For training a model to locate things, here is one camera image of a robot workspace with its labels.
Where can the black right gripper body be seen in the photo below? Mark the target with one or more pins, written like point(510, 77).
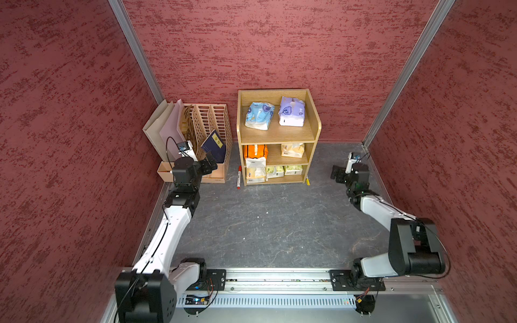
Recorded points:
point(341, 175)

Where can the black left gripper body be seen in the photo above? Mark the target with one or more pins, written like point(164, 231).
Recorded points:
point(204, 166)

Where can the orange tissue pack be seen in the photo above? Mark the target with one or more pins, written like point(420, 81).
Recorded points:
point(255, 151)

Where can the beige tissue pack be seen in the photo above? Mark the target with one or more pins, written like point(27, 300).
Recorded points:
point(295, 150)

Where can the blue tissue pack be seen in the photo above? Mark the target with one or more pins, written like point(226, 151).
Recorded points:
point(259, 116)

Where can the purple tissue pack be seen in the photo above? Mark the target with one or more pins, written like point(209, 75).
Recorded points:
point(292, 112)

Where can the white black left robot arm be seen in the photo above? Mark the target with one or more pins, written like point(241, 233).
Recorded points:
point(149, 291)

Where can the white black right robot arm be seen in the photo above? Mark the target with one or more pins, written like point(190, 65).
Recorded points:
point(414, 246)

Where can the yellow white tissue pack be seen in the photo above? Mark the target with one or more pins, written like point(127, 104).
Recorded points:
point(256, 170)

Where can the wooden shelf unit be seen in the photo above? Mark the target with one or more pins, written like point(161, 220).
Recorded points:
point(277, 135)

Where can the dark blue book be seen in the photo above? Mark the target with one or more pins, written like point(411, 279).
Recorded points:
point(216, 146)

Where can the red white marker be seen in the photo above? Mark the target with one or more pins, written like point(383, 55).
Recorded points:
point(239, 178)

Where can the wooden lattice file organizer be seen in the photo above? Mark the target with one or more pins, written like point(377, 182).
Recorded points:
point(197, 122)

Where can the beige paper folders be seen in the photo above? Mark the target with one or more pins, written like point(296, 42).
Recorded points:
point(163, 129)

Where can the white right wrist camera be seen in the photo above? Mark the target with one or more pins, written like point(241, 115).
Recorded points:
point(352, 159)

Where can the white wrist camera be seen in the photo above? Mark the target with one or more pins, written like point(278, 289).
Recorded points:
point(185, 149)
point(352, 159)

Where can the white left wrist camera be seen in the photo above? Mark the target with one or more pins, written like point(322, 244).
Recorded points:
point(185, 149)

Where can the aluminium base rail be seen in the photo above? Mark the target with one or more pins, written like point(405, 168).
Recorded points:
point(310, 295)

